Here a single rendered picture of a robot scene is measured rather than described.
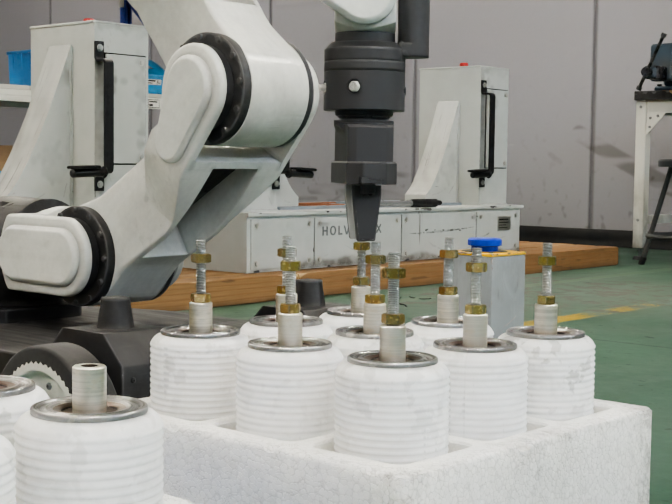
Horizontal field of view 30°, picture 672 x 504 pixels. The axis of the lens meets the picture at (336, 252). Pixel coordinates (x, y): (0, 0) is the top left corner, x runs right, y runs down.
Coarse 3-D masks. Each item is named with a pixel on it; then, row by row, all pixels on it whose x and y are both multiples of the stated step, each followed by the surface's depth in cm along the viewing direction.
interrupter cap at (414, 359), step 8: (360, 352) 106; (368, 352) 107; (376, 352) 107; (408, 352) 107; (416, 352) 107; (424, 352) 107; (352, 360) 103; (360, 360) 102; (368, 360) 102; (376, 360) 105; (408, 360) 105; (416, 360) 103; (424, 360) 103; (432, 360) 102
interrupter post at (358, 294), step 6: (354, 288) 137; (360, 288) 136; (366, 288) 136; (354, 294) 137; (360, 294) 136; (354, 300) 137; (360, 300) 136; (354, 306) 137; (360, 306) 136; (354, 312) 137; (360, 312) 136
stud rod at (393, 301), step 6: (390, 252) 103; (396, 252) 103; (390, 258) 103; (396, 258) 103; (390, 264) 103; (396, 264) 103; (390, 282) 104; (396, 282) 103; (390, 288) 104; (396, 288) 103; (390, 294) 104; (396, 294) 104; (390, 300) 104; (396, 300) 104; (390, 306) 104; (396, 306) 104; (390, 312) 104; (396, 312) 104
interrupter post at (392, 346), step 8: (384, 328) 103; (392, 328) 103; (400, 328) 103; (384, 336) 103; (392, 336) 103; (400, 336) 103; (384, 344) 103; (392, 344) 103; (400, 344) 103; (384, 352) 103; (392, 352) 103; (400, 352) 103; (384, 360) 103; (392, 360) 103; (400, 360) 103
